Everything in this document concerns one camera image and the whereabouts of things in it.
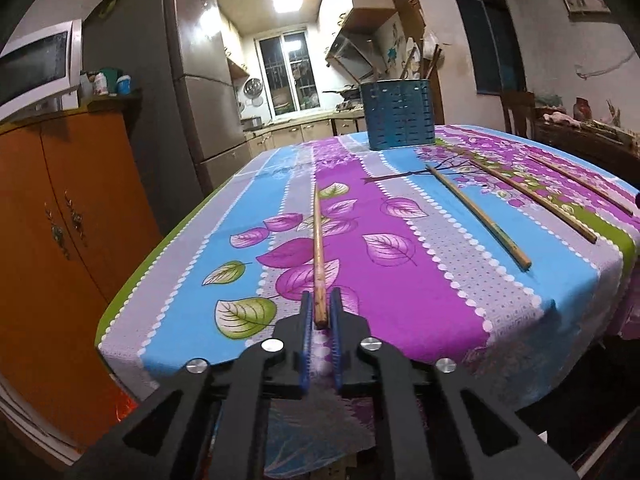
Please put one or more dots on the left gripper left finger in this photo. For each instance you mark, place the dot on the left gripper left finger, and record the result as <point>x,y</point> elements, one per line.
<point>208,420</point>

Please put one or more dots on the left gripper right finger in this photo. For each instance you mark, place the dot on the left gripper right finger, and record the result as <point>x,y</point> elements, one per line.
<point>433,421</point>

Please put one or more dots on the kitchen counter cabinets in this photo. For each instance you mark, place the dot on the kitchen counter cabinets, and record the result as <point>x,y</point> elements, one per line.
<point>305,129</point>

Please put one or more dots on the kitchen window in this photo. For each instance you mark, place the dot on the kitchen window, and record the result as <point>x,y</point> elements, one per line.
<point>289,74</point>

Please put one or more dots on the colourful floral tablecloth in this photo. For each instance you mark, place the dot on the colourful floral tablecloth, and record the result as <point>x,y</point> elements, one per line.
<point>405,253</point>

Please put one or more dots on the orange wooden cabinet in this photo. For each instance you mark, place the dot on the orange wooden cabinet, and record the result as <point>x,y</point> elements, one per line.
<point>75,224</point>

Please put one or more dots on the blue perforated utensil basket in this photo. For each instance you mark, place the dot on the blue perforated utensil basket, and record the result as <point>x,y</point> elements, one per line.
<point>398,113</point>

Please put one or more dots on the black wok on stove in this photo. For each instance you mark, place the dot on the black wok on stove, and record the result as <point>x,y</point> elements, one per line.
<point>348,93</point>

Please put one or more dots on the dark wooden chair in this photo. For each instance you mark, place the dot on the dark wooden chair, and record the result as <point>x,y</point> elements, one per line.
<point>519,114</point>

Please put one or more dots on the dark wooden side table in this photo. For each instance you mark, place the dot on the dark wooden side table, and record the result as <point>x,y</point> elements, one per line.
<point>602,152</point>

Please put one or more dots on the blue lidded jar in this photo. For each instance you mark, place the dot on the blue lidded jar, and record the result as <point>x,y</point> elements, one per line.
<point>123,85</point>

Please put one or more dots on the dark window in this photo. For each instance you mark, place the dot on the dark window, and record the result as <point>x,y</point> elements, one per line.
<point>495,52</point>

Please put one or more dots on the white bottle on cabinet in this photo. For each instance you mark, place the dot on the white bottle on cabinet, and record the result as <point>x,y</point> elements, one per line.
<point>100,85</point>

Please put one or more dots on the range hood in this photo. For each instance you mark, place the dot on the range hood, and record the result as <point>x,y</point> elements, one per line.
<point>356,56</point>

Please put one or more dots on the green container on cabinet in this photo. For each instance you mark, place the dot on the green container on cabinet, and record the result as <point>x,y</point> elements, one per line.
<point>111,75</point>

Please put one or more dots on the grey refrigerator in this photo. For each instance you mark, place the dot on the grey refrigerator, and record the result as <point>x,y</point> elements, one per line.
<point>187,139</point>

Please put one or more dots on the white microwave oven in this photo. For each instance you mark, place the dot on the white microwave oven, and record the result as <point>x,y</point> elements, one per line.
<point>40,66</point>

